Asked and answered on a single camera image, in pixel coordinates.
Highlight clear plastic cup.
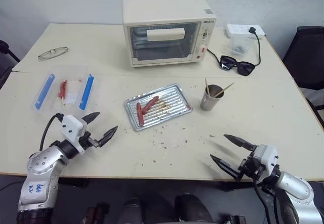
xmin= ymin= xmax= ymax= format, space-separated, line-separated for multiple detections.
xmin=228 ymin=35 xmax=252 ymax=58

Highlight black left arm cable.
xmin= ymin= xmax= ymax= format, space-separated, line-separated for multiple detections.
xmin=39 ymin=113 xmax=64 ymax=152

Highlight black office chair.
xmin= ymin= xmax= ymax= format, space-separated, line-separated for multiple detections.
xmin=281 ymin=26 xmax=324 ymax=125

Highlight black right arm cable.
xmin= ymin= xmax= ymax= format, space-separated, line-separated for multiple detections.
xmin=253 ymin=178 xmax=275 ymax=224

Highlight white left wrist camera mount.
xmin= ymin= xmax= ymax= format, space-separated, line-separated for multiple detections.
xmin=60 ymin=114 xmax=86 ymax=155

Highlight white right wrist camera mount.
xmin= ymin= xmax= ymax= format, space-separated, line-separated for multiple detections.
xmin=254 ymin=144 xmax=279 ymax=174

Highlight ribbed metal baking tray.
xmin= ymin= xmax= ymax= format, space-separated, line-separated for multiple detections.
xmin=124 ymin=83 xmax=193 ymax=132

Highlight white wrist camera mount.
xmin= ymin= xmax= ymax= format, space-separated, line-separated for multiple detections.
xmin=60 ymin=114 xmax=86 ymax=155
xmin=254 ymin=144 xmax=279 ymax=174

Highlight dark reddish block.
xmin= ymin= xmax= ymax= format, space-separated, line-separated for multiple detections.
xmin=82 ymin=202 xmax=110 ymax=224

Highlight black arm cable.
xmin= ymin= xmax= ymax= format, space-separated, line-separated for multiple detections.
xmin=253 ymin=178 xmax=275 ymax=224
xmin=39 ymin=113 xmax=64 ymax=152

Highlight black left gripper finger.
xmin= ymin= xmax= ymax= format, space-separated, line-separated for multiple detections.
xmin=81 ymin=112 xmax=101 ymax=127
xmin=97 ymin=125 xmax=119 ymax=148

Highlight clear container with blue latches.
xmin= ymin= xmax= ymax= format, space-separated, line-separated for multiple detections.
xmin=32 ymin=66 xmax=102 ymax=115

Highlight thin metal frame eyeglasses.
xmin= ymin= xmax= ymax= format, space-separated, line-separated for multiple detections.
xmin=37 ymin=46 xmax=70 ymax=61

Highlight dark rounded shape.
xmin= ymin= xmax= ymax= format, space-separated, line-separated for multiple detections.
xmin=118 ymin=197 xmax=144 ymax=224
xmin=174 ymin=193 xmax=214 ymax=224

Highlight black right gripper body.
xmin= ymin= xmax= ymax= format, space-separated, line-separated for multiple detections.
xmin=237 ymin=150 xmax=267 ymax=183

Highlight white power strip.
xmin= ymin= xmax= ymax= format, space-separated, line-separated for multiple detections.
xmin=225 ymin=24 xmax=265 ymax=39

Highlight cream toaster oven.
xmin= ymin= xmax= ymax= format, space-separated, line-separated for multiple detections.
xmin=122 ymin=0 xmax=217 ymax=69

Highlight black sunglasses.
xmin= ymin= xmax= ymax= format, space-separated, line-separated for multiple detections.
xmin=219 ymin=55 xmax=256 ymax=77

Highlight black plug with cable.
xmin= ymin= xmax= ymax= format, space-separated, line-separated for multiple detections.
xmin=207 ymin=26 xmax=263 ymax=67

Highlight metal cup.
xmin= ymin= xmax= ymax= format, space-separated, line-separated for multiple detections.
xmin=200 ymin=84 xmax=226 ymax=112

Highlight dark chair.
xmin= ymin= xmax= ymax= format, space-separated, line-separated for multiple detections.
xmin=0 ymin=39 xmax=21 ymax=89

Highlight red sausage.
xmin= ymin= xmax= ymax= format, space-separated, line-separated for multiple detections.
xmin=141 ymin=95 xmax=160 ymax=114
xmin=136 ymin=102 xmax=144 ymax=126

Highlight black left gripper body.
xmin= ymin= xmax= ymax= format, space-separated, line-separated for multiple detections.
xmin=78 ymin=130 xmax=100 ymax=150

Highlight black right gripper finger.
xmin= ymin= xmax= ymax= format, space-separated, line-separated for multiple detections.
xmin=223 ymin=134 xmax=257 ymax=152
xmin=210 ymin=154 xmax=240 ymax=180

